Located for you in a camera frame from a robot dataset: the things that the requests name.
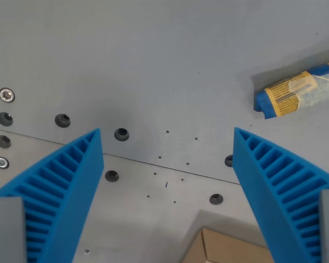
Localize blue yellow labelled tube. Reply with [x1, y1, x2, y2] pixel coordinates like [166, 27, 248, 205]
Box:
[253, 58, 329, 119]

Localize brown cardboard box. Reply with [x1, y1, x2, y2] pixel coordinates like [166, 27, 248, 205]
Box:
[181, 227, 275, 263]

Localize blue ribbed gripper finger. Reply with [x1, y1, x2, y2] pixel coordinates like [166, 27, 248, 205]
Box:
[232, 127, 329, 263]
[0, 127, 104, 263]

